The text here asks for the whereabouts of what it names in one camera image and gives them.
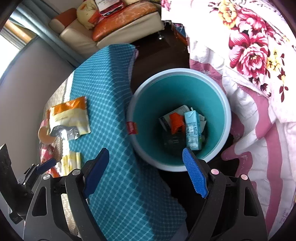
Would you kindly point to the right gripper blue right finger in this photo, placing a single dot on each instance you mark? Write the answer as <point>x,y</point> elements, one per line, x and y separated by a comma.
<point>196,172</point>

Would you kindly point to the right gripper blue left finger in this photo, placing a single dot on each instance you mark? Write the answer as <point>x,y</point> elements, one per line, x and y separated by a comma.
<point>93,171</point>

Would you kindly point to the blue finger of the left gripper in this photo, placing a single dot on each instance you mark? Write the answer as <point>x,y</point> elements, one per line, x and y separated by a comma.
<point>46,166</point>

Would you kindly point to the pink paper cup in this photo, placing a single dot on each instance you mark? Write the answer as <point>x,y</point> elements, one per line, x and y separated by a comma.
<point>44,134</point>

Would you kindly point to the light blue drink carton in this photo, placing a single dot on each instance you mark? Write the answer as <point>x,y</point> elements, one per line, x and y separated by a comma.
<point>193,130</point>

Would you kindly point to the white ALDI paper cup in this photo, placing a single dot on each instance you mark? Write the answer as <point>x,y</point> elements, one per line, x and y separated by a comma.
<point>165,120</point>

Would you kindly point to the teal plastic trash bin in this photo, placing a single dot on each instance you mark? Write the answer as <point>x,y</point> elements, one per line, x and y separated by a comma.
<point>166,91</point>

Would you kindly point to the pink red candy wrapper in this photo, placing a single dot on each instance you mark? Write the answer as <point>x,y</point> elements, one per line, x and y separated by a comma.
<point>46,153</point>

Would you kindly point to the yellow snack wrapper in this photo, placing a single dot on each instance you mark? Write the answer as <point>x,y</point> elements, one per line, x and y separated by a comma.
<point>70,162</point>

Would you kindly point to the orange yellow snack bag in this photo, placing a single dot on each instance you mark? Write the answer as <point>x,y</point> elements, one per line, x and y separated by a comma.
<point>68,120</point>

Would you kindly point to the patterned bed sheet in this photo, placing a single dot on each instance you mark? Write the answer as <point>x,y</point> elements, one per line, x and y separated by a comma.
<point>131,201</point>

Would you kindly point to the orange wrapper in bin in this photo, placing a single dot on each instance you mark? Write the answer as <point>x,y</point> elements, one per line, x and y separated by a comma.
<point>177,123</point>

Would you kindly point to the red label on bin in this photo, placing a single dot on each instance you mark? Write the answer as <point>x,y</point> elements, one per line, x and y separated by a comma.
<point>131,128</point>

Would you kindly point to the cream orange sofa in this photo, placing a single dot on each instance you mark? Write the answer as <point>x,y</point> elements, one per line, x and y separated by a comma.
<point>137,20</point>

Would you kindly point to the floral pink white quilt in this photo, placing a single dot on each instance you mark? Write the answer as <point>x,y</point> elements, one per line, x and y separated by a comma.
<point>248,48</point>

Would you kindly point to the grey blue curtain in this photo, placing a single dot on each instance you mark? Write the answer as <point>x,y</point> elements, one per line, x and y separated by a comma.
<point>35,16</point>

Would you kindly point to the yellow cartoon cushion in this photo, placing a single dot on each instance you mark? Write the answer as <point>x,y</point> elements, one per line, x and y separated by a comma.
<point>88,14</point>

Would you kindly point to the Hennessy bottle shaped pillow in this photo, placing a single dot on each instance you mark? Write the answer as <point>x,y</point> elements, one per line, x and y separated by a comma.
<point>109,7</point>

